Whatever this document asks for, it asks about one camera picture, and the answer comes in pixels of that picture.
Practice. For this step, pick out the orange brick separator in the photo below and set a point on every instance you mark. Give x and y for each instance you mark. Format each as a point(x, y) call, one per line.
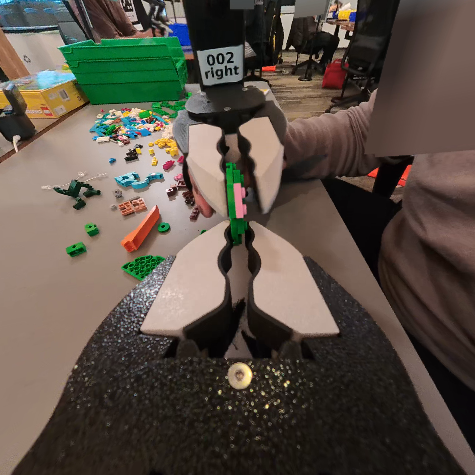
point(143, 230)

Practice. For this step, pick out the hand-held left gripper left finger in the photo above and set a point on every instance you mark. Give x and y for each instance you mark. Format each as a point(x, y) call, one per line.
point(185, 289)

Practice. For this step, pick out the magenta lego piece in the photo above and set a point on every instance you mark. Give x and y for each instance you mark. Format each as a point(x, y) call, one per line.
point(169, 165)

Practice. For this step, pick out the black office chair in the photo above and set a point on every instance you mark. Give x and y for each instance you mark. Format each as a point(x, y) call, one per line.
point(367, 55)

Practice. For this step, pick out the green round lego piece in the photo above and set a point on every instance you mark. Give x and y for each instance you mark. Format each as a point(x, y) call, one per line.
point(163, 227)

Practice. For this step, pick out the black charger dock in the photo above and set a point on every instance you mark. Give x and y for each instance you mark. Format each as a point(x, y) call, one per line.
point(15, 118)

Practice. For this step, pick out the person's right hand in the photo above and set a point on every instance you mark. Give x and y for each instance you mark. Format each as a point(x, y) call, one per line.
point(203, 209)

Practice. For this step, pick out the white recycling bin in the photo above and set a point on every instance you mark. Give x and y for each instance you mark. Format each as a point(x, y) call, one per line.
point(26, 55)

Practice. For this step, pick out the orange object under table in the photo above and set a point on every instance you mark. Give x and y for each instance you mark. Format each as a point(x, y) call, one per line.
point(389, 174)

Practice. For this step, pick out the small green lego brick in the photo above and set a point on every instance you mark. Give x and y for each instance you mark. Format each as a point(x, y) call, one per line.
point(91, 229)
point(76, 249)

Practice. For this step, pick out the person's torso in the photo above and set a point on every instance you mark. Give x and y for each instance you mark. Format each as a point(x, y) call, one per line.
point(426, 259)

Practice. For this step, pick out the blue plastic bin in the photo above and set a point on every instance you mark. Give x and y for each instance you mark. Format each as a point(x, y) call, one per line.
point(180, 29)

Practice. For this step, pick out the pile of mixed lego bricks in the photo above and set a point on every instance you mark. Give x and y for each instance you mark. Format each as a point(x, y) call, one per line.
point(126, 124)

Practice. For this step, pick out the green half-round lego plate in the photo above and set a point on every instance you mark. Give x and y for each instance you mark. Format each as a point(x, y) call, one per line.
point(143, 265)

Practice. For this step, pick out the black lego piece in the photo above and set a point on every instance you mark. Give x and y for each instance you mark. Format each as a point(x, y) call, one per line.
point(131, 154)

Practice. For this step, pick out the stack of green plastic bins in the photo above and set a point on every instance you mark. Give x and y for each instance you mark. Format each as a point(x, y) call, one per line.
point(126, 74)

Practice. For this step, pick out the dark green lego figure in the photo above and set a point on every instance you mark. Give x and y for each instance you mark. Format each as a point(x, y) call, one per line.
point(74, 191)

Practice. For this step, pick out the black jacket with yellow stripe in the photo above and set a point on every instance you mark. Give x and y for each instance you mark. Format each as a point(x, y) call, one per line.
point(272, 33)

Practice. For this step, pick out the red bag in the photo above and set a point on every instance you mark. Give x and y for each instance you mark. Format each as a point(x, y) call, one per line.
point(334, 74)

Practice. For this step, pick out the yellow lego box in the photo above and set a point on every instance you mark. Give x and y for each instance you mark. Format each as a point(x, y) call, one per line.
point(55, 102)

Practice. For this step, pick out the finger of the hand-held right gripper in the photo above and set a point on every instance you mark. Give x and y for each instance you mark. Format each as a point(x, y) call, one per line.
point(267, 159)
point(204, 167)

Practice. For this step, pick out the green lego assembly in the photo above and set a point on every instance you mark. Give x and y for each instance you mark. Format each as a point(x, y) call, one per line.
point(235, 193)

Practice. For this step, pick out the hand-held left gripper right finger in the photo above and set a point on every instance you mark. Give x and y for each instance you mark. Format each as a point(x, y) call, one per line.
point(293, 293)

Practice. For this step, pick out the light blue curved lego piece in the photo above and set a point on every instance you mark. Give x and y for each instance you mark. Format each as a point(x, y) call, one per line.
point(150, 179)
point(126, 179)

